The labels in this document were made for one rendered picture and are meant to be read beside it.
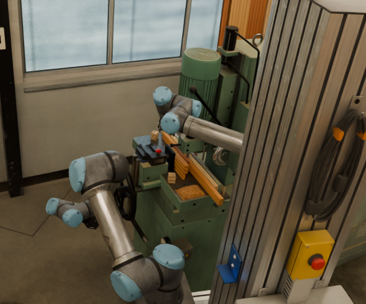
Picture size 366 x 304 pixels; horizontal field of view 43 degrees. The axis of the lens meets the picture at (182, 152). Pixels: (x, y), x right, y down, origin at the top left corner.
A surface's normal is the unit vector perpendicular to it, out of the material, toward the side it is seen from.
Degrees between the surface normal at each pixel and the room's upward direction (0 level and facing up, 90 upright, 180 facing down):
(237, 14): 87
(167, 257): 8
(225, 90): 90
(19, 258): 0
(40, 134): 90
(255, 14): 87
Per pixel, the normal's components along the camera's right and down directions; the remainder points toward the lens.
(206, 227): 0.45, 0.52
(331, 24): 0.25, 0.54
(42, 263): 0.11, -0.84
